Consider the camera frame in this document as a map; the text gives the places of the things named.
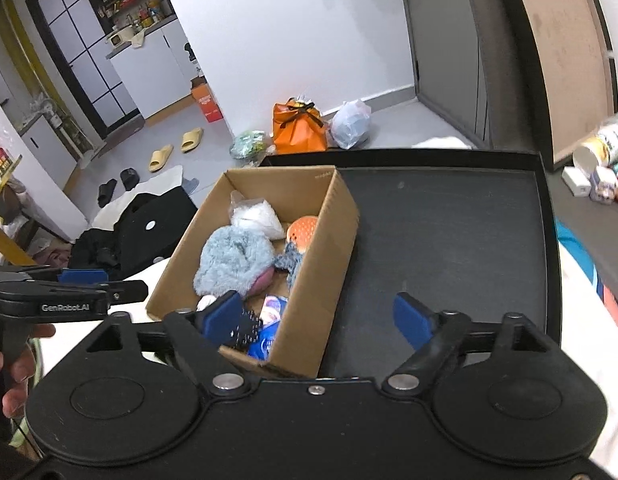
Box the yellow slipper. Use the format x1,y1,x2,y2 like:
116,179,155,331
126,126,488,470
149,144,174,173
181,127,204,153

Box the grey wardrobe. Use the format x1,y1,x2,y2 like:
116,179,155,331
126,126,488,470
395,0,492,148

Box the white cabinet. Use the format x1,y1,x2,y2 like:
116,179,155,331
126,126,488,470
106,20,204,120

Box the black dotted sock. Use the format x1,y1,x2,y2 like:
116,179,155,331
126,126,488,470
224,307,262,348

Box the white cloth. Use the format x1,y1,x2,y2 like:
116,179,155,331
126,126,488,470
91,165,198,233

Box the yellow wooden table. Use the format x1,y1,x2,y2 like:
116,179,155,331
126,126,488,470
0,157,37,266

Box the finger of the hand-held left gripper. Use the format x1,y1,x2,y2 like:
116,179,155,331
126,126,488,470
0,280,150,361
0,266,110,286

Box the clear plastic bag white filling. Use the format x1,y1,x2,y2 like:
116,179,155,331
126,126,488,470
230,191,286,241

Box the small white box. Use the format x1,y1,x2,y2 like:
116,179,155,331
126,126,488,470
561,166,592,197

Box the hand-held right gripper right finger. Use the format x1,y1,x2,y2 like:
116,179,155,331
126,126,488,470
381,292,560,392

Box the white canister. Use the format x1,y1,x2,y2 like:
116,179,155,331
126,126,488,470
573,122,618,171

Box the printed white bedsheet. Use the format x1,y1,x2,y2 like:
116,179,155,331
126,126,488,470
556,220,618,466

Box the clear bag green contents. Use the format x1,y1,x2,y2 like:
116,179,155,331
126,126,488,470
230,130,270,160

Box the pink soft item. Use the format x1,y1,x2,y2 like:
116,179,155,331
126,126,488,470
249,265,276,295

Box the orange dotted ball toy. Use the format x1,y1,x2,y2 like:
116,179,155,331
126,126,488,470
286,216,320,253

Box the brown cardboard box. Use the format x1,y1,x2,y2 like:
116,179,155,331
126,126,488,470
146,165,360,378

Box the white blue toy figure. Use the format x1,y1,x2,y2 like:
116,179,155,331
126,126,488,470
591,166,618,205

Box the orange paper gift bag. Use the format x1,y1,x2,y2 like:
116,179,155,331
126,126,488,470
273,97,328,155

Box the black framed glass door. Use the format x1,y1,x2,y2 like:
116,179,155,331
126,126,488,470
26,0,144,138

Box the white desk fan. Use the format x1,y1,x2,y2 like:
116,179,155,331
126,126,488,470
31,97,60,121

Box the cluttered kitchen shelf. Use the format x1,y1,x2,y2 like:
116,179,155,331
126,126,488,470
86,0,177,36

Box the large blue fluffy plush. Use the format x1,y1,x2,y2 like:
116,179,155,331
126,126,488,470
194,225,277,297

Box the person's left hand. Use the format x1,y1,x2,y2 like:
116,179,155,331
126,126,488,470
0,324,56,418

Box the black bag white dots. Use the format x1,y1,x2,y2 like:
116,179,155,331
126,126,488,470
69,187,198,281

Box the black plastic tray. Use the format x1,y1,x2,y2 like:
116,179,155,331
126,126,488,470
259,149,561,381

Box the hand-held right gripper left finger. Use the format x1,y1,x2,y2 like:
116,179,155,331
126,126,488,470
86,290,244,392

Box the orange cardboard carton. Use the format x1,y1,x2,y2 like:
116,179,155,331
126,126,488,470
190,76,224,123

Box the black framed wooden board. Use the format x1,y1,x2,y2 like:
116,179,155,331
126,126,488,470
489,0,618,171

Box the blue printed packet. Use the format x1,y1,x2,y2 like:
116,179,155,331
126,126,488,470
248,294,290,361

